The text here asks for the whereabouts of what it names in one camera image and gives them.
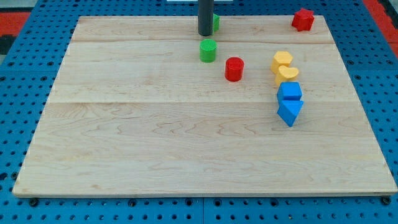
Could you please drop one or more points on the yellow heart block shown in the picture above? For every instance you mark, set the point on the yellow heart block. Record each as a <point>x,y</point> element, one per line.
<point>286,74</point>

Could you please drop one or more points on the yellow hexagon block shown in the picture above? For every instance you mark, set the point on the yellow hexagon block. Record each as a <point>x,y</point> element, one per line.
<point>280,58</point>

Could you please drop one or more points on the red cylinder block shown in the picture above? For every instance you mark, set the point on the red cylinder block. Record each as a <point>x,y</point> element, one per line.
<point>234,69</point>

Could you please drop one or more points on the light wooden board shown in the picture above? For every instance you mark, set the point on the light wooden board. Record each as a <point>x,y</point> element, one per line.
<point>134,113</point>

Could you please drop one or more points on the green cylinder block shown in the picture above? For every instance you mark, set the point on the green cylinder block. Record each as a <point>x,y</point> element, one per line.
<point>208,49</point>

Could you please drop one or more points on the blue triangle block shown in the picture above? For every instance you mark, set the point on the blue triangle block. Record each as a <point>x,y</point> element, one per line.
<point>289,110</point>

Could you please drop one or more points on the blue cube block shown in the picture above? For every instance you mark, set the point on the blue cube block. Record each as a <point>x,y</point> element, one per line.
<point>290,91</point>

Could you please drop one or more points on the green block behind rod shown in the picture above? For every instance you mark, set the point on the green block behind rod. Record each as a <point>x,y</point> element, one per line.
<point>216,22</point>

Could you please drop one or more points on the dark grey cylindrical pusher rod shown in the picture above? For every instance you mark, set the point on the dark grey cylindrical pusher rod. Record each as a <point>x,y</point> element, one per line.
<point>205,17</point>

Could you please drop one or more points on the red star block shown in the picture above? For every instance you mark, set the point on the red star block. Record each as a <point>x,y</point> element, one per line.
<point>303,20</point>

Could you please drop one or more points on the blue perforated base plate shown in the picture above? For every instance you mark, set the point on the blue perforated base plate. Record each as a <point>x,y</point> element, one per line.
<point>31,65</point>

